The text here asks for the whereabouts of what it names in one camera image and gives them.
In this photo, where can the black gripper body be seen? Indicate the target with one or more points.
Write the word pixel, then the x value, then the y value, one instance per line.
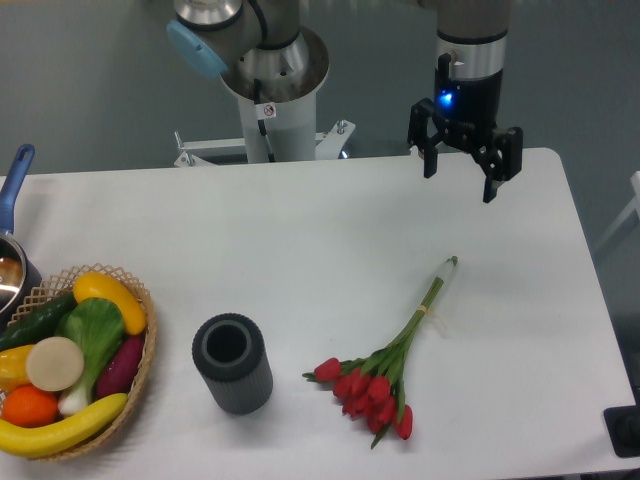
pixel 466 109

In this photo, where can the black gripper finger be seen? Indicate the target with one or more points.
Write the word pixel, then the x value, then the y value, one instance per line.
pixel 418 135
pixel 500 160

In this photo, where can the red tulip bouquet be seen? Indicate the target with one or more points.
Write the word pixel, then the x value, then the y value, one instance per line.
pixel 373 388

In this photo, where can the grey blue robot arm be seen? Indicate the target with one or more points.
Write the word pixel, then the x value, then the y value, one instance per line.
pixel 274 66

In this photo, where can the dark grey ribbed vase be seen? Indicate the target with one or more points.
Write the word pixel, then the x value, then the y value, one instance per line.
pixel 229 353

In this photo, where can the black device table edge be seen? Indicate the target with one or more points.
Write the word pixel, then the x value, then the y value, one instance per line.
pixel 623 428

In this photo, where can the green bok choy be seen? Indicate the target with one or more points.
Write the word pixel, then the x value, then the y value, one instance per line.
pixel 96 327

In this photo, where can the purple sweet potato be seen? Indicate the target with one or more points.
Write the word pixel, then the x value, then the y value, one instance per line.
pixel 119 374

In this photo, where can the woven wicker basket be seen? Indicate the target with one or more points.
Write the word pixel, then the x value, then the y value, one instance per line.
pixel 61 283

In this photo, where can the green cucumber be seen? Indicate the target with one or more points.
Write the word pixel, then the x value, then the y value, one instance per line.
pixel 39 324

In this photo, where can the beige round disc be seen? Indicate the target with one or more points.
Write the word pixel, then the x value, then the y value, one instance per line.
pixel 54 364

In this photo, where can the yellow bell pepper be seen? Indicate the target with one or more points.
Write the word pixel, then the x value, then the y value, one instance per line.
pixel 13 367

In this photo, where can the orange fruit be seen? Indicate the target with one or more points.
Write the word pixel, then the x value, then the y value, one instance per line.
pixel 30 407

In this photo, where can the yellow banana front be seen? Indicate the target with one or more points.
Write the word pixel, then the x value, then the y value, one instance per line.
pixel 32 443

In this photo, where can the white frame right edge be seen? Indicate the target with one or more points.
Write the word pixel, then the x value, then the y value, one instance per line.
pixel 622 225

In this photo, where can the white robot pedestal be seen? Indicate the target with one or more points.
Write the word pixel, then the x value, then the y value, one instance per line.
pixel 271 132

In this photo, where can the blue handled saucepan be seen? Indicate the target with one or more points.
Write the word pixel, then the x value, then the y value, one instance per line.
pixel 18 275

